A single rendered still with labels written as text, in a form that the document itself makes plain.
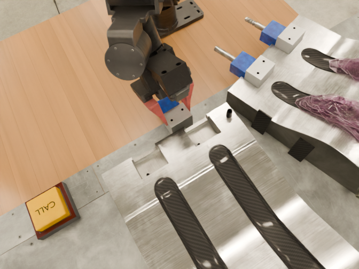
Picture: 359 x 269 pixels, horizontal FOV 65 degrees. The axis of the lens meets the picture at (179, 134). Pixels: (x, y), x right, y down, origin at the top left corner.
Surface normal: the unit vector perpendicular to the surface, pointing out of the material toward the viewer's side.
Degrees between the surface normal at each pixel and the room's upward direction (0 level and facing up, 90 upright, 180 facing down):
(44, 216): 0
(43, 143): 0
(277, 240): 26
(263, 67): 0
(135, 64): 66
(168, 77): 61
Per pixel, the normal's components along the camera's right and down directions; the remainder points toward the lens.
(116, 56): -0.09, 0.67
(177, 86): 0.43, 0.47
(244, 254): -0.27, -0.66
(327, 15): -0.07, -0.40
